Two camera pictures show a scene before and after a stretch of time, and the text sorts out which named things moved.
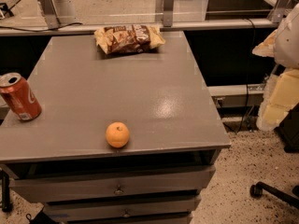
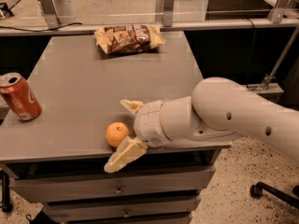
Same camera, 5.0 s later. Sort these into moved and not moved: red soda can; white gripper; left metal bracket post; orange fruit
Moved: white gripper
Not moved: orange fruit; red soda can; left metal bracket post
